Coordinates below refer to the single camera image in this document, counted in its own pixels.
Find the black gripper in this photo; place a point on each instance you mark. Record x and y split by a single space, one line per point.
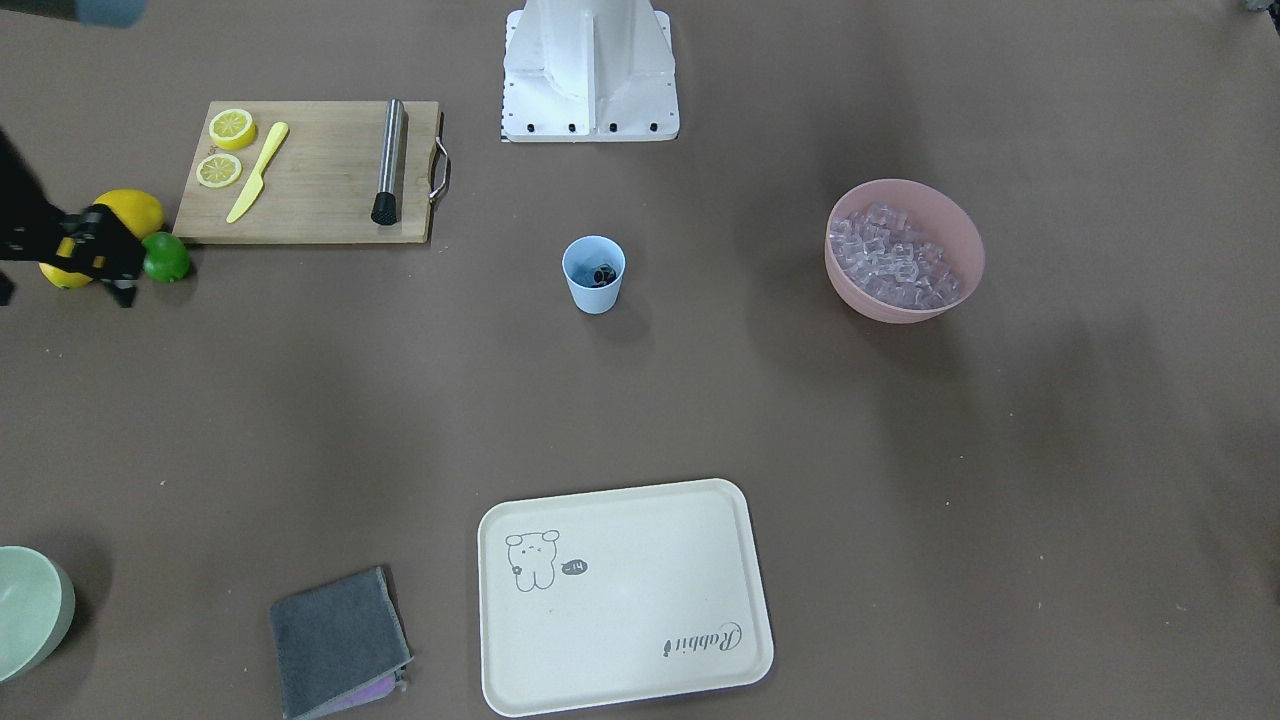
97 250

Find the dark cherries pair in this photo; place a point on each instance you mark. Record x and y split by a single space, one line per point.
601 276

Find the light blue plastic cup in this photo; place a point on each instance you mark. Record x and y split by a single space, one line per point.
579 258

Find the pink bowl of ice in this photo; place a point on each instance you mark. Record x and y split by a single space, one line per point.
900 252

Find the whole yellow lemon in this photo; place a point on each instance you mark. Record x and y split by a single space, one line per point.
140 212
64 280

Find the green lime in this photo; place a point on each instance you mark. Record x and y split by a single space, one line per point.
166 257

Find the lemon half slice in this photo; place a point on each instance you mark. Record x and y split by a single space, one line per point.
232 129
218 170

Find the yellow plastic knife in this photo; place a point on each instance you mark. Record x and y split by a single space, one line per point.
255 183

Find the wooden cutting board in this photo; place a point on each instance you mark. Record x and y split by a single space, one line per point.
322 182

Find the steel muddler black tip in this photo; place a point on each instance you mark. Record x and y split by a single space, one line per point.
386 206

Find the mint green bowl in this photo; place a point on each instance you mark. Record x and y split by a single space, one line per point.
38 602

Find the grey folded cloth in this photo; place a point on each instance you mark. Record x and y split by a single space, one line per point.
338 645

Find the beige rabbit tray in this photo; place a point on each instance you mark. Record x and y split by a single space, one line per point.
618 596

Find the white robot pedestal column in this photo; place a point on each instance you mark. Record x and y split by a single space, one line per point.
589 72

